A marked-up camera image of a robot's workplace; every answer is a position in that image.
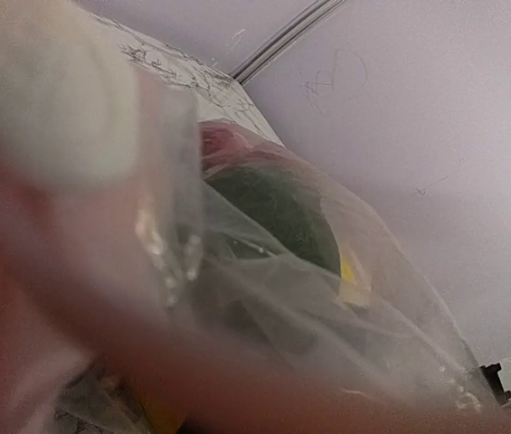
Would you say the left aluminium frame post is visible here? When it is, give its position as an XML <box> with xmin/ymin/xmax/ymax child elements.
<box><xmin>231</xmin><ymin>0</ymin><xmax>350</xmax><ymax>85</ymax></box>

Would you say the yellow fake bell pepper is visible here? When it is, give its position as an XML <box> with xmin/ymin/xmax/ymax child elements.
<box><xmin>337</xmin><ymin>249</ymin><xmax>372</xmax><ymax>307</ymax></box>

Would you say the clear zip top bag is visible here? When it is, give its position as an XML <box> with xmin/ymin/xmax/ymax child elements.
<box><xmin>0</xmin><ymin>0</ymin><xmax>496</xmax><ymax>434</ymax></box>

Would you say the green fake avocado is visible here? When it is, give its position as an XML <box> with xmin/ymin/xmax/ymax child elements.
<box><xmin>206</xmin><ymin>164</ymin><xmax>341</xmax><ymax>276</ymax></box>

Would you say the red fake pomegranate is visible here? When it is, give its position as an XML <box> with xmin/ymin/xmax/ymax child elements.
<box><xmin>199</xmin><ymin>120</ymin><xmax>289</xmax><ymax>174</ymax></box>

